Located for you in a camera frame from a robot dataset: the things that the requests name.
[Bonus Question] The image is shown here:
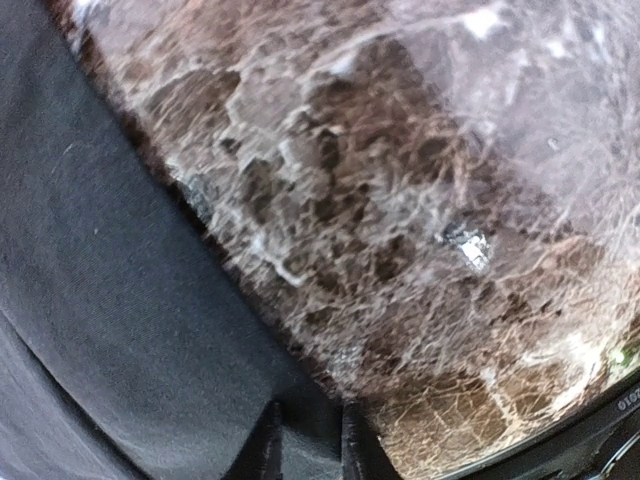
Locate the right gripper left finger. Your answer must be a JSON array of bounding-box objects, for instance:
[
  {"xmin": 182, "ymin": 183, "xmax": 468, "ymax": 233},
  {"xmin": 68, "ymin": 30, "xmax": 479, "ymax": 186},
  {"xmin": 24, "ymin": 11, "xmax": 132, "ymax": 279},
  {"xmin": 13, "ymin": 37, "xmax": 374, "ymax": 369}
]
[{"xmin": 234, "ymin": 401, "xmax": 283, "ymax": 480}]

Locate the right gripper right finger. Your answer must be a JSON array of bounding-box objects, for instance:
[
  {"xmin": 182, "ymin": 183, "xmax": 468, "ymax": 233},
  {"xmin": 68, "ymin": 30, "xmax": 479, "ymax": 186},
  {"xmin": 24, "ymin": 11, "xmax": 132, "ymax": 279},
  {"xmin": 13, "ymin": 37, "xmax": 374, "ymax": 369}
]
[{"xmin": 341, "ymin": 403, "xmax": 401, "ymax": 480}]

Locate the black long sleeve shirt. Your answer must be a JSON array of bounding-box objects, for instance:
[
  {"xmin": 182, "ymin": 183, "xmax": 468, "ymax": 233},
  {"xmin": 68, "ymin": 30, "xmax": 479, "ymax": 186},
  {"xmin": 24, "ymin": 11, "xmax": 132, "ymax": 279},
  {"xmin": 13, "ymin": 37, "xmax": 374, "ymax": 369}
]
[{"xmin": 1, "ymin": 1, "xmax": 340, "ymax": 479}]

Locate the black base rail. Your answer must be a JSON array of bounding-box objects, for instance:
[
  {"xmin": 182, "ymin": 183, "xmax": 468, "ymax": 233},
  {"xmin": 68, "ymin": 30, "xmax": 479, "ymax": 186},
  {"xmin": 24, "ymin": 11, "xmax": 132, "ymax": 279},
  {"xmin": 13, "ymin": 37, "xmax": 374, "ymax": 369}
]
[{"xmin": 449, "ymin": 344, "xmax": 640, "ymax": 480}]

